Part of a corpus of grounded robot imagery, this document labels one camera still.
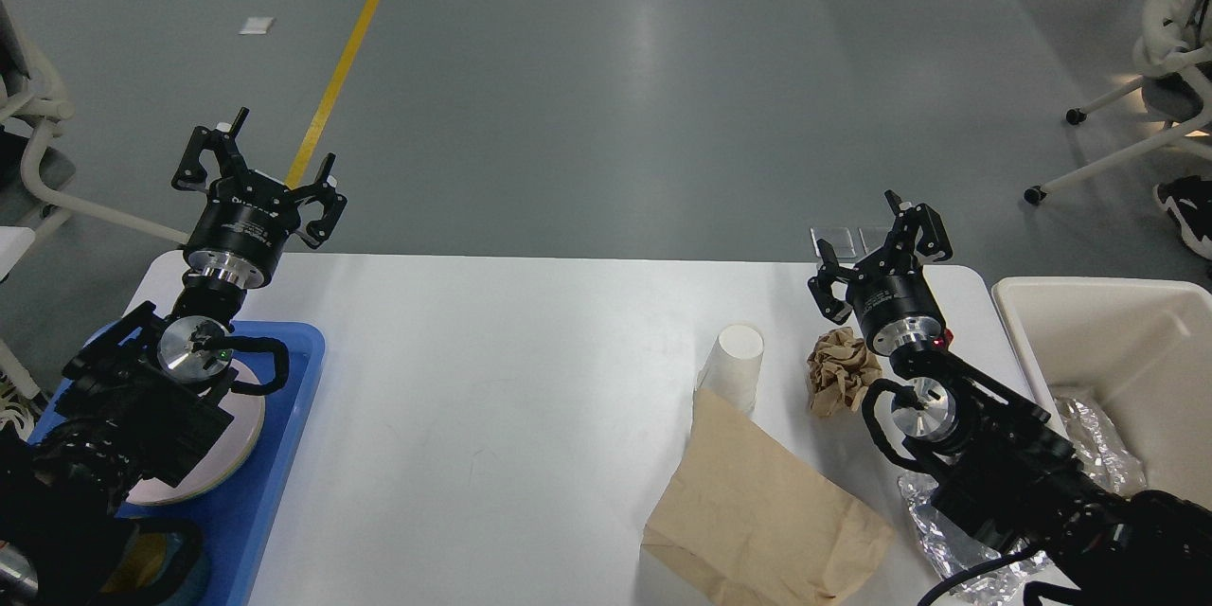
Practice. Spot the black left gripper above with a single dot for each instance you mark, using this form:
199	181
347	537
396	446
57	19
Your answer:
241	227

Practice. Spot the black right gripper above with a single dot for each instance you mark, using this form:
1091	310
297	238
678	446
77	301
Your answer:
889	294

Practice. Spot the pink plate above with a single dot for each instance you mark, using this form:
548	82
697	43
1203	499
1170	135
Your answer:
241	436

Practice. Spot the dark teal mug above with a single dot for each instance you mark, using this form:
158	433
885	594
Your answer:
161	568

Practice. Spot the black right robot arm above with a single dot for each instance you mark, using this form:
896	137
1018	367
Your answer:
1003	475

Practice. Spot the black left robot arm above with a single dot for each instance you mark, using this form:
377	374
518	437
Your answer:
142	400

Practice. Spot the crumpled brown paper ball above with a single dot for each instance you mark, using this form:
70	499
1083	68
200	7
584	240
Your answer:
840	370

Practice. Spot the white paper scrap on floor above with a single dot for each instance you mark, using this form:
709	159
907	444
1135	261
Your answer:
256	26

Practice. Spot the white paper cup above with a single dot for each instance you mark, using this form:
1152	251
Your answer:
732	367

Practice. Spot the white office chair left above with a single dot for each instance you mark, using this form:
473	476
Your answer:
35	93

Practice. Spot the white office chair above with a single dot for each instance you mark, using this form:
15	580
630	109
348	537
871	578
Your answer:
35	93
1171	60

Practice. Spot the white table corner left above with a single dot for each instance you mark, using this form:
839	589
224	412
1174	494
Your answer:
16	242

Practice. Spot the brown paper bag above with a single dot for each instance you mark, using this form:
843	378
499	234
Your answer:
746	522

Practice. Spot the yellow plate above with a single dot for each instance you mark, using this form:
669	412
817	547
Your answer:
205	477

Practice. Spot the white plastic bin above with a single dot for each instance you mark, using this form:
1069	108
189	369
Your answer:
1142	346

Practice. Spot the crumpled aluminium foil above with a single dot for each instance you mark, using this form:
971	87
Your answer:
1104	458

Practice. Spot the shoe on floor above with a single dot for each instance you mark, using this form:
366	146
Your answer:
1187	202

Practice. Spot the blue plastic tray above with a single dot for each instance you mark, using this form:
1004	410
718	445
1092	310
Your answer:
235	518

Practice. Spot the white office chair right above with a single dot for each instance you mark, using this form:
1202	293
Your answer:
1171	60

